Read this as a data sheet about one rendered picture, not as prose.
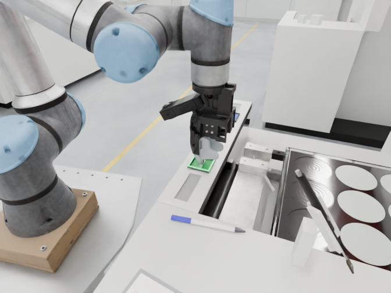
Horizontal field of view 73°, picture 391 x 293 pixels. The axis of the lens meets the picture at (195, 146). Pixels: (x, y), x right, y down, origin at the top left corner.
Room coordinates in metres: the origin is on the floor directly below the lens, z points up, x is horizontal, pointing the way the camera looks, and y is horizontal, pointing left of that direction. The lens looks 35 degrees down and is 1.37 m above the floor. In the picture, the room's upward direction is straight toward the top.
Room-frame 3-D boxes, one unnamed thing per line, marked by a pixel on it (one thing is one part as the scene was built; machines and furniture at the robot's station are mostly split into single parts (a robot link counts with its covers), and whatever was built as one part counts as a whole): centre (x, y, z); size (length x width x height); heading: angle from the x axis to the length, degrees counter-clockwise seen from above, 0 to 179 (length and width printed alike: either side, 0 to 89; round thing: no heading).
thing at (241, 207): (0.51, -0.14, 0.87); 0.36 x 0.08 x 0.03; 159
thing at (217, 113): (0.50, -0.04, 1.11); 0.09 x 0.08 x 0.12; 69
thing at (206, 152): (0.49, -0.03, 1.01); 0.06 x 0.03 x 0.09; 69
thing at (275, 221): (0.49, -0.22, 0.90); 0.38 x 0.01 x 0.01; 159
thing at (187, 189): (0.63, -0.06, 0.89); 0.55 x 0.09 x 0.14; 159
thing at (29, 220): (0.43, 0.37, 0.93); 0.15 x 0.15 x 0.10
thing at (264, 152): (0.66, -0.19, 0.89); 0.08 x 0.03 x 0.03; 69
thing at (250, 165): (0.58, -0.16, 0.89); 0.08 x 0.03 x 0.03; 69
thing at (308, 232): (0.25, -0.18, 1.03); 0.06 x 0.04 x 0.13; 69
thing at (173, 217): (0.32, -0.02, 0.97); 0.14 x 0.01 x 0.01; 76
